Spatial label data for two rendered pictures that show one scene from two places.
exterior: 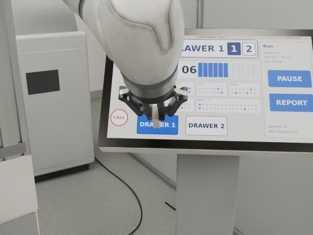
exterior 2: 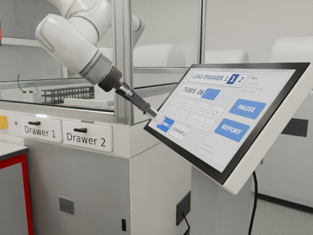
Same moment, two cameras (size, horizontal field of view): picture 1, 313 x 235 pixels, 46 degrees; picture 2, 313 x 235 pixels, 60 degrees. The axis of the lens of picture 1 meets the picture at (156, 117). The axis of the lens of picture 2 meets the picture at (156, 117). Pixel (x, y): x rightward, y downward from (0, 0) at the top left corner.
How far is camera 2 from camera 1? 0.89 m
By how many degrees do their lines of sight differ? 64
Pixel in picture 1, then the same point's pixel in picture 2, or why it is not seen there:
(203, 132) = (174, 135)
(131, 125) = not seen: hidden behind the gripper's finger
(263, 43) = (254, 75)
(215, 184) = (206, 195)
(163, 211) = not seen: outside the picture
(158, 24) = (39, 37)
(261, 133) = (196, 146)
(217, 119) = (186, 129)
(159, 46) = (47, 48)
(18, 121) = (126, 106)
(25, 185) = (125, 141)
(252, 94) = (214, 116)
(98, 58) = not seen: outside the picture
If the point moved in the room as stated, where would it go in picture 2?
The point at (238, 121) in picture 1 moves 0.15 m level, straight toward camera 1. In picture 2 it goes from (193, 134) to (137, 136)
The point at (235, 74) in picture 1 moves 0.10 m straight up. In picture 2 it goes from (218, 99) to (220, 61)
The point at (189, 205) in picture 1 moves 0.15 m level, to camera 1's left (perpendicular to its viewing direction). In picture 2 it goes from (194, 204) to (173, 186)
